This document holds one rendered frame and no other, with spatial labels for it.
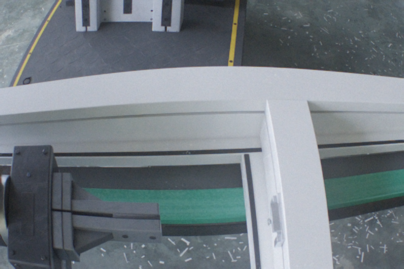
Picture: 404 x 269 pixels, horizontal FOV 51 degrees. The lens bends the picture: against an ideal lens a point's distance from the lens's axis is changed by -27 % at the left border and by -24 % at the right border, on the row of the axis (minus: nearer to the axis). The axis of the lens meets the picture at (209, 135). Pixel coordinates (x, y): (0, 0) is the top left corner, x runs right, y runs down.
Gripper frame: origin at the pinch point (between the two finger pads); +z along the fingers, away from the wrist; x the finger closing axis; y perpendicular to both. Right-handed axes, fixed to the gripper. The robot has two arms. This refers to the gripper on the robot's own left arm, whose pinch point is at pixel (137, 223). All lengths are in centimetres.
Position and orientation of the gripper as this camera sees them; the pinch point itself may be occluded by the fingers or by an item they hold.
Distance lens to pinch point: 43.2
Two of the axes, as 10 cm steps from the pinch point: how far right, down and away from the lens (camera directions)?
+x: 0.8, 8.0, -5.9
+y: -0.5, 6.0, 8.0
